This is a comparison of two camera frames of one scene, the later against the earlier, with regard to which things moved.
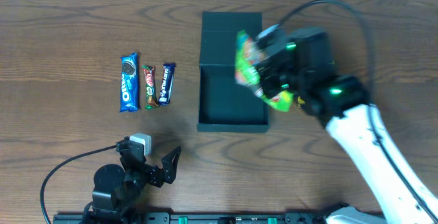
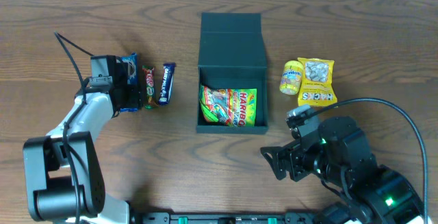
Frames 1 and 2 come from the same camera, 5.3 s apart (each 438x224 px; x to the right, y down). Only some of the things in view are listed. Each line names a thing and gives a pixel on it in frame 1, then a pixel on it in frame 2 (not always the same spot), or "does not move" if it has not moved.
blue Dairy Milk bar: [168, 75] does not move
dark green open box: [224, 105] does not move
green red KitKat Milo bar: [151, 101] does not move
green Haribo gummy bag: [249, 56] -> [230, 107]
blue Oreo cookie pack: [129, 83] does not move
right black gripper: [268, 72] -> [291, 162]
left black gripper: [150, 170] -> [133, 92]
